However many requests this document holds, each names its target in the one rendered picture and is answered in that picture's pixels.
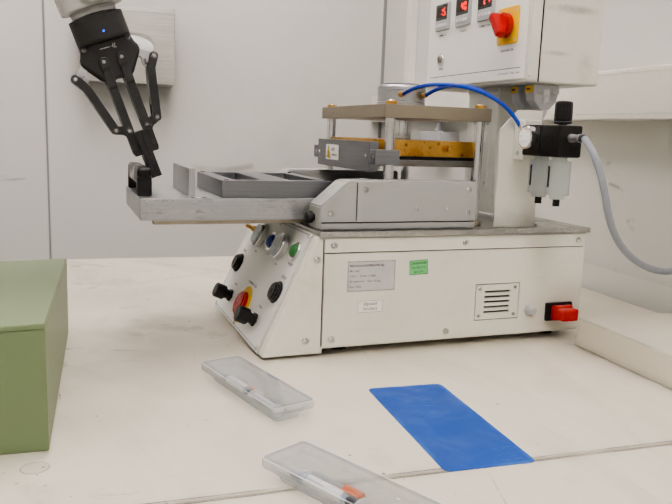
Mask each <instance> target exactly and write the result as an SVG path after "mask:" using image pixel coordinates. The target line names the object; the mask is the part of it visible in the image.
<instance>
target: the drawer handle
mask: <svg viewBox="0 0 672 504"><path fill-rule="evenodd" d="M128 187H129V188H137V196H152V176H151V169H150V168H149V167H147V166H145V165H143V164H141V163H139V162H130V163H129V164H128Z"/></svg>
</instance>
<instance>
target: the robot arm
mask: <svg viewBox="0 0 672 504"><path fill-rule="evenodd" d="M121 1H122V0H54V2H55V4H56V7H57V9H58V12H59V14H60V17H61V18H69V17H70V18H71V20H72V21H73V22H71V23H69V27H70V29H71V32H72V34H73V37H74V40H75V42H76V45H77V47H78V50H79V52H80V65H81V67H80V68H79V70H78V71H77V72H76V74H75V75H73V76H72V77H71V79H70V81H71V83H72V84H73V85H75V86H76V87H77V88H79V89H80V90H81V91H83V93H84V94H85V96H86V97H87V99H88V100H89V102H90V103H91V104H92V106H93V107H94V109H95V110H96V112H97V113H98V115H99V116H100V117H101V119H102V120H103V122H104V123H105V125H106V126H107V128H108V129H109V130H110V132H111V133H112V134H114V135H124V136H126V138H127V140H128V142H129V145H130V148H131V150H132V153H133V154H134V155H135V156H136V157H137V156H140V155H142V158H143V161H144V163H145V166H147V167H149V168H150V169H151V176H152V178H155V177H157V176H160V175H162V173H161V171H160V168H159V165H158V163H157V160H156V157H155V155H154V152H153V151H155V150H158V149H159V145H158V142H157V139H156V137H155V134H154V131H153V126H154V124H156V123H157V122H158V121H160V120H161V109H160V101H159V92H158V84H157V76H156V64H157V60H158V53H157V52H155V51H152V52H149V51H146V50H143V49H140V48H139V45H138V44H137V43H136V42H135V41H134V40H133V39H132V37H131V34H130V31H129V29H128V26H127V23H126V21H125V18H124V15H123V12H122V10H121V9H116V6H115V4H117V3H119V2H121ZM138 56H139V57H140V58H141V63H142V64H143V65H144V66H145V73H146V82H147V90H148V98H149V106H150V113H151V116H150V117H148V114H147V112H146V109H145V106H144V104H143V101H142V99H141V96H140V93H139V91H138V88H137V85H136V83H135V79H134V76H133V73H134V70H135V67H136V63H137V59H138ZM86 72H88V73H90V74H91V75H93V76H94V77H96V78H97V79H98V80H100V81H101V82H103V83H105V84H106V87H107V89H108V91H109V94H110V97H111V99H112V102H113V104H114V107H115V110H116V112H117V115H118V117H119V120H120V123H121V125H122V126H118V125H117V124H116V122H115V121H114V119H113V118H112V117H111V115H110V114H109V112H108V111H107V109H106V108H105V106H104V105H103V103H102V102H101V101H100V99H99V98H98V96H97V95H96V93H95V92H94V90H93V89H92V88H91V86H90V85H89V84H88V83H89V78H88V76H87V74H86ZM117 79H123V81H124V84H125V86H126V88H127V91H128V93H129V96H130V98H131V101H132V104H133V106H134V109H135V111H136V114H137V117H138V119H139V122H140V124H141V127H142V129H141V130H139V131H135V132H134V129H133V126H132V124H131V121H130V118H129V116H128V113H127V110H126V108H125V105H124V102H123V100H122V97H121V95H120V92H119V89H118V86H117V83H116V80H117Z"/></svg>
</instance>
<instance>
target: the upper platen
mask: <svg viewBox="0 0 672 504"><path fill-rule="evenodd" d="M410 131H411V120H396V135H395V150H399V151H400V157H399V165H394V166H410V167H465V168H471V165H472V150H473V142H461V141H439V140H418V139H410ZM330 139H341V140H357V141H374V142H379V149H384V140H385V138H358V137H330Z"/></svg>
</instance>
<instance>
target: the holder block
mask: <svg viewBox="0 0 672 504"><path fill-rule="evenodd" d="M331 184H332V181H328V180H324V179H319V178H314V177H310V176H305V175H300V174H296V173H291V172H287V173H279V172H207V171H198V172H197V186H198V187H200V188H202V189H204V190H206V191H208V192H211V193H213V194H215V195H217V196H219V197H221V198H316V197H317V196H318V195H319V194H320V193H322V192H323V191H324V190H325V189H326V188H327V187H328V186H329V185H331Z"/></svg>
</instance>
